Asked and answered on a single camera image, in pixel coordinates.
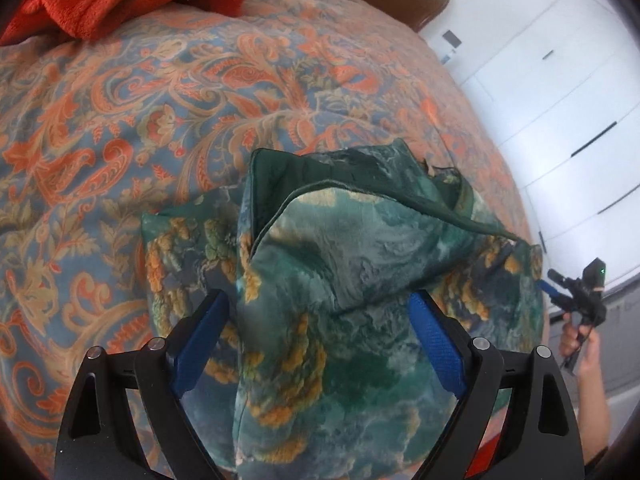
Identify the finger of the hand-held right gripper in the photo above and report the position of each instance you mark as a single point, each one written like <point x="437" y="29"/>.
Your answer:
<point x="550" y="289"/>

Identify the white wardrobe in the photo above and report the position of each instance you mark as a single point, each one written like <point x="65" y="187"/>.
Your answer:
<point x="560" y="110"/>

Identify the person's right hand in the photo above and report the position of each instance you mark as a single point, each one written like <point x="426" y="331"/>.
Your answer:
<point x="567" y="342"/>

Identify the grey wall switch panel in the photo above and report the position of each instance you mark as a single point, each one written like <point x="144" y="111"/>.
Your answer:
<point x="452" y="37"/>

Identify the green floral padded jacket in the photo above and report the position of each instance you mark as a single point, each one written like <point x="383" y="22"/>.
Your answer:
<point x="350" y="285"/>

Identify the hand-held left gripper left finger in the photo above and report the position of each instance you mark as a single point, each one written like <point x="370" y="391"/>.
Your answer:
<point x="200" y="345"/>

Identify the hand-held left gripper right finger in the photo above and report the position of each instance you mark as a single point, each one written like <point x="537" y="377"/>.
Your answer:
<point x="440" y="345"/>

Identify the person's right forearm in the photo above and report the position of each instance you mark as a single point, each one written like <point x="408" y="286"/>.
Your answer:
<point x="595" y="410"/>

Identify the orange paisley quilt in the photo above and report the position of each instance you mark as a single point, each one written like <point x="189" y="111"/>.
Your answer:
<point x="150" y="135"/>

